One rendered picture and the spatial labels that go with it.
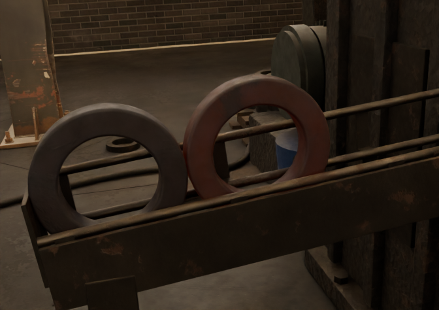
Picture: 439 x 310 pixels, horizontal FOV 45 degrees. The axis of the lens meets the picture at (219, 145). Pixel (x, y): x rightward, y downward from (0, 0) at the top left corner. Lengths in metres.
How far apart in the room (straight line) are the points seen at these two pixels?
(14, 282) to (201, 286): 0.59
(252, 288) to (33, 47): 2.02
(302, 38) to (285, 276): 0.83
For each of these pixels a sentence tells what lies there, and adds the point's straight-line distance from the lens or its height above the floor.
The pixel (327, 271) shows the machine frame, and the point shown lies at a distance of 1.56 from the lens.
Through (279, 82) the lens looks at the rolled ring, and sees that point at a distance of 0.63.
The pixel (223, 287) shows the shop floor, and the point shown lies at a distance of 1.61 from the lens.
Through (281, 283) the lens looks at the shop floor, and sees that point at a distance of 1.63.
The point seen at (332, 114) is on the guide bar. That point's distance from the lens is 0.74.
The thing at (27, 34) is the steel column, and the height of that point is 0.60.
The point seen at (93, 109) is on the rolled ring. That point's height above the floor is 0.75.
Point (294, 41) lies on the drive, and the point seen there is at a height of 0.63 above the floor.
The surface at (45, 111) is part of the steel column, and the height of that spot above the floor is 0.16.
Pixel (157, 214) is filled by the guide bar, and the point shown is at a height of 0.62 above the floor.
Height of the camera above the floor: 0.89
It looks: 18 degrees down
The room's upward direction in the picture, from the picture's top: 3 degrees counter-clockwise
